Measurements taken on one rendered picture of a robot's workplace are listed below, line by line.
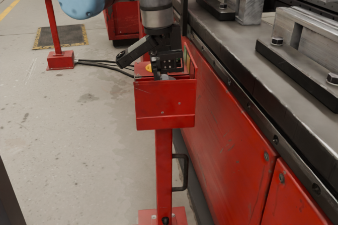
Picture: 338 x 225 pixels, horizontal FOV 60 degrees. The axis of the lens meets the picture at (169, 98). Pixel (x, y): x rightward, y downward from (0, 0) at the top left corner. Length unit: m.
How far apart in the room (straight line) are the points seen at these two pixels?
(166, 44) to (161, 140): 0.32
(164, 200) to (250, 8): 0.71
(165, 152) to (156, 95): 0.26
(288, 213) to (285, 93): 0.21
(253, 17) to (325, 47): 0.37
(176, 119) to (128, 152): 1.00
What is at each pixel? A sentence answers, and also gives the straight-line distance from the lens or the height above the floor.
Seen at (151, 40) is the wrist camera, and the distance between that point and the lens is 0.71.
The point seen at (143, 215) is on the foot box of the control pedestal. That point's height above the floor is 0.12.
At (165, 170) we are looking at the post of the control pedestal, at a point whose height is 0.44.
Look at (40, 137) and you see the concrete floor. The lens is 2.02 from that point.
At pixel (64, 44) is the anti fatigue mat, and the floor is 0.02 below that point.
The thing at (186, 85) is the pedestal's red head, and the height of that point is 0.79.
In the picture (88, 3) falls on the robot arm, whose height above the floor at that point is 1.02.
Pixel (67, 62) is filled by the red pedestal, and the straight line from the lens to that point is 2.90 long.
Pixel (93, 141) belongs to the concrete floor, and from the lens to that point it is 1.88.
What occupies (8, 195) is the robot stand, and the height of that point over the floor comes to 0.35.
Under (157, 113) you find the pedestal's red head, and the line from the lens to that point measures 0.77.
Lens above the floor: 1.13
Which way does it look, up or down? 30 degrees down
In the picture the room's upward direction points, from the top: straight up
